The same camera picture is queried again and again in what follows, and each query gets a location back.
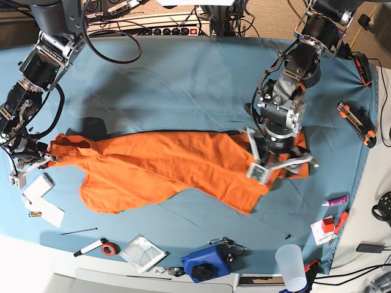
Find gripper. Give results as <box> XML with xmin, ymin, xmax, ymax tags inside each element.
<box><xmin>239</xmin><ymin>121</ymin><xmax>319</xmax><ymax>184</ymax></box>
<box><xmin>8</xmin><ymin>132</ymin><xmax>58</xmax><ymax>187</ymax></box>

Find orange t-shirt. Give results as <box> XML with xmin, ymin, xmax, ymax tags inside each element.
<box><xmin>47</xmin><ymin>127</ymin><xmax>309</xmax><ymax>215</ymax></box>

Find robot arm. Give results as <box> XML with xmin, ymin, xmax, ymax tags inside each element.
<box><xmin>244</xmin><ymin>1</ymin><xmax>362</xmax><ymax>184</ymax></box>
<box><xmin>1</xmin><ymin>1</ymin><xmax>86</xmax><ymax>189</ymax></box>

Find white phone box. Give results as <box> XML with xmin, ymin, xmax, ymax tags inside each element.
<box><xmin>21</xmin><ymin>173</ymin><xmax>54</xmax><ymax>206</ymax></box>

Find white paper card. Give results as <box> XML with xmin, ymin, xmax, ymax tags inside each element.
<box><xmin>25</xmin><ymin>198</ymin><xmax>65</xmax><ymax>228</ymax></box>

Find small gold battery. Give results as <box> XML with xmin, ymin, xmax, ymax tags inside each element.
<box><xmin>29</xmin><ymin>212</ymin><xmax>42</xmax><ymax>217</ymax></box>

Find blue table cloth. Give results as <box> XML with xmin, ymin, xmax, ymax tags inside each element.
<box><xmin>1</xmin><ymin>37</ymin><xmax>382</xmax><ymax>273</ymax></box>

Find purple glue tube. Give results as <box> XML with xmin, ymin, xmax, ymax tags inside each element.
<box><xmin>322</xmin><ymin>195</ymin><xmax>349</xmax><ymax>207</ymax></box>

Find small red cube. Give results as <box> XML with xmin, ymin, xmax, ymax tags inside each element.
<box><xmin>321</xmin><ymin>217</ymin><xmax>334</xmax><ymax>234</ymax></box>

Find orange black utility knife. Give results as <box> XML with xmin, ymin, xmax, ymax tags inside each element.
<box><xmin>337</xmin><ymin>101</ymin><xmax>377</xmax><ymax>148</ymax></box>

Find white paper leaflet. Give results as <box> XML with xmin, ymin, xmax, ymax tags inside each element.
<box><xmin>310</xmin><ymin>220</ymin><xmax>334</xmax><ymax>246</ymax></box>

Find black zip tie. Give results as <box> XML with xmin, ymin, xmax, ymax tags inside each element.
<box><xmin>60</xmin><ymin>227</ymin><xmax>98</xmax><ymax>236</ymax></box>

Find red screwdriver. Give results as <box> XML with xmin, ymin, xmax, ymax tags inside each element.
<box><xmin>328</xmin><ymin>210</ymin><xmax>349</xmax><ymax>245</ymax></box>

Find translucent plastic cup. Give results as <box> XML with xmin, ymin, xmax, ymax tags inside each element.
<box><xmin>275</xmin><ymin>244</ymin><xmax>307</xmax><ymax>292</ymax></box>

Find white marker pen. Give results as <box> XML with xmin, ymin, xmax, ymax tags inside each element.
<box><xmin>73</xmin><ymin>238</ymin><xmax>108</xmax><ymax>257</ymax></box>

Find orange black clamp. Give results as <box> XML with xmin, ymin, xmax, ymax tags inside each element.
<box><xmin>353</xmin><ymin>52</ymin><xmax>372</xmax><ymax>86</ymax></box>

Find red tape roll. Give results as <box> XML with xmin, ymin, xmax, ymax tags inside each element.
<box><xmin>101</xmin><ymin>242</ymin><xmax>120</xmax><ymax>256</ymax></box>

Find black round dotted object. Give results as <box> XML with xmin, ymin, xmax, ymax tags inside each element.
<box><xmin>371</xmin><ymin>191</ymin><xmax>391</xmax><ymax>226</ymax></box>

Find blue plastic box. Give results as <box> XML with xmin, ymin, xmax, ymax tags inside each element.
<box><xmin>181</xmin><ymin>244</ymin><xmax>232</xmax><ymax>283</ymax></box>

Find black power adapter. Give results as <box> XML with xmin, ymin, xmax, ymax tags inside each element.
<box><xmin>356</xmin><ymin>243</ymin><xmax>384</xmax><ymax>253</ymax></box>

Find white power strip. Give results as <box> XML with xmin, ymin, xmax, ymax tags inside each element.
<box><xmin>87</xmin><ymin>11</ymin><xmax>210</xmax><ymax>37</ymax></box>

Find rolled printed paper sheet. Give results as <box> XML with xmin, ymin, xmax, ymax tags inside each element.
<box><xmin>118</xmin><ymin>236</ymin><xmax>167</xmax><ymax>274</ymax></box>

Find silver carabiner keys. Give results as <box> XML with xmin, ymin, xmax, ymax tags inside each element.
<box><xmin>154</xmin><ymin>267</ymin><xmax>186</xmax><ymax>277</ymax></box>

